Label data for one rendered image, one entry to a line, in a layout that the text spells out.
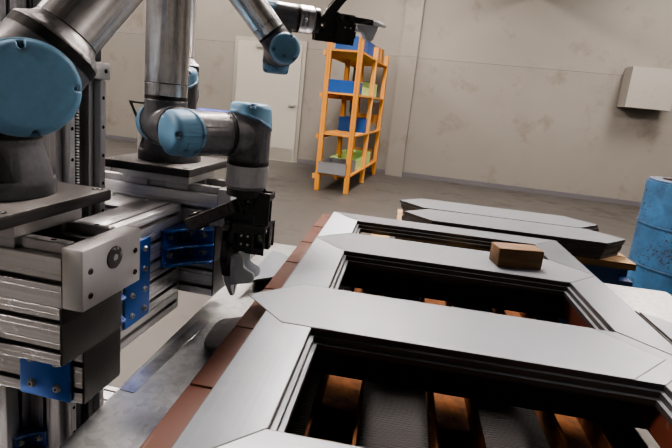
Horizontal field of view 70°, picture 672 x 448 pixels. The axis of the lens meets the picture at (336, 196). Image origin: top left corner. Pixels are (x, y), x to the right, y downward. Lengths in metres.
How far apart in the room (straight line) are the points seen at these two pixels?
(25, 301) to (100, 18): 0.41
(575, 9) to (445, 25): 2.01
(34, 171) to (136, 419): 0.43
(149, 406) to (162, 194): 0.50
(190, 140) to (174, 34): 0.21
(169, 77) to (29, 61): 0.29
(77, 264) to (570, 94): 8.53
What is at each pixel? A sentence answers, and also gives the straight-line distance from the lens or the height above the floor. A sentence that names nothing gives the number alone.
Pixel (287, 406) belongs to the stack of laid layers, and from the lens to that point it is 0.70.
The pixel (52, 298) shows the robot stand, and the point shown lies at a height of 0.92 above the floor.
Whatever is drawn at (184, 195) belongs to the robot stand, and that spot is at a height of 0.97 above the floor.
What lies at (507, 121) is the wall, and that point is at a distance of 8.73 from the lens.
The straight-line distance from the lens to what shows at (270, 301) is 0.93.
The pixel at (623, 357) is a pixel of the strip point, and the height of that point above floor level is 0.85.
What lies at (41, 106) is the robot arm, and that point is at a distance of 0.69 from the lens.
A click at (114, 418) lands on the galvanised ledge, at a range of 0.94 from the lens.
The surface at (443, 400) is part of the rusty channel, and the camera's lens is 1.03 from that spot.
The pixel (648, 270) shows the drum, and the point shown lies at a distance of 3.98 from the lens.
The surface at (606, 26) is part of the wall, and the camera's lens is 9.12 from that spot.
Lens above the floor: 1.23
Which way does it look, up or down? 11 degrees down
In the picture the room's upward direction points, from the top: 6 degrees clockwise
